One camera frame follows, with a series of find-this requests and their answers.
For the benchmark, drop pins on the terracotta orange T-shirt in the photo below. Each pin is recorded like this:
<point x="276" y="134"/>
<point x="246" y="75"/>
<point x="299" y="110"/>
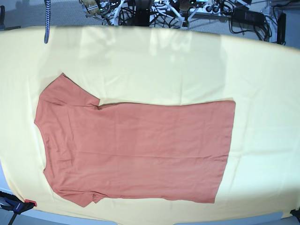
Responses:
<point x="131" y="150"/>

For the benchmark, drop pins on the yellow table cloth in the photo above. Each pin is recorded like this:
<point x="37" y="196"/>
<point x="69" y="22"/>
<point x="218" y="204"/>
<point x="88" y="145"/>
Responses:
<point x="163" y="67"/>

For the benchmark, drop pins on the white power strip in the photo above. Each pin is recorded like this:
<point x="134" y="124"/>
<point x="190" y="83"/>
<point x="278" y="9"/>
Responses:
<point x="191" y="7"/>

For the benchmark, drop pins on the black power adapter box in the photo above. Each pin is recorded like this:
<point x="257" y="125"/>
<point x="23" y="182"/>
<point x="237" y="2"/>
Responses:
<point x="248" y="17"/>

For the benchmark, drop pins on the black upright box right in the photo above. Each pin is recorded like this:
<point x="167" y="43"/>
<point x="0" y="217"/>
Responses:
<point x="281" y="27"/>

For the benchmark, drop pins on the blue black bar clamp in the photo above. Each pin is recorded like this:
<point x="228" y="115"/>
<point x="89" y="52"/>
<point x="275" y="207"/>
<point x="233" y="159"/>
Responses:
<point x="11" y="203"/>

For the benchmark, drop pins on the black clamp right corner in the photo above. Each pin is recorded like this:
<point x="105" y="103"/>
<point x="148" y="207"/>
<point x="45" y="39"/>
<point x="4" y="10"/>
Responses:
<point x="296" y="213"/>

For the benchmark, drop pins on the black table stand post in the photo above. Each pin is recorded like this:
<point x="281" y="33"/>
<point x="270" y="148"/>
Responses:
<point x="142" y="13"/>

